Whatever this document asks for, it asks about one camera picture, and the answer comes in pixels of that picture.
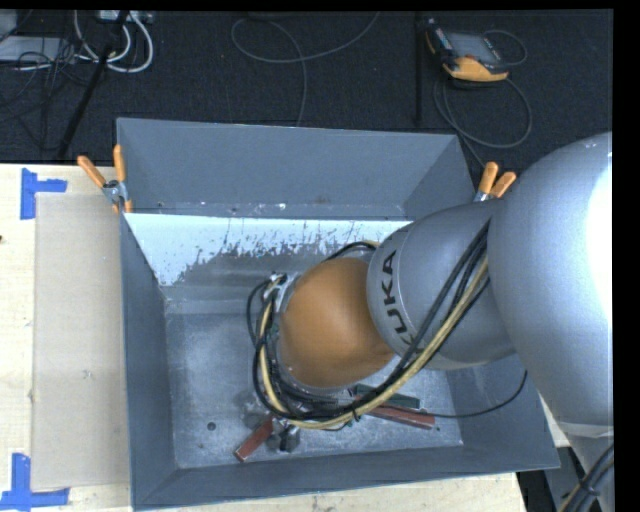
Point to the red-brown flat block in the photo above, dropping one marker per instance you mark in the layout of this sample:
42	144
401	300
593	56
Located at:
254	441
406	416

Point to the dark green flat block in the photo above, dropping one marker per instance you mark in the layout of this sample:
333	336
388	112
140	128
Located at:
406	399

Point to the pale flat board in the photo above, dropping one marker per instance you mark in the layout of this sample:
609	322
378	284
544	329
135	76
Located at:
75	340

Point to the grey metal bin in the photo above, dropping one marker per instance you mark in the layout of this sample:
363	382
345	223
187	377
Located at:
210	350

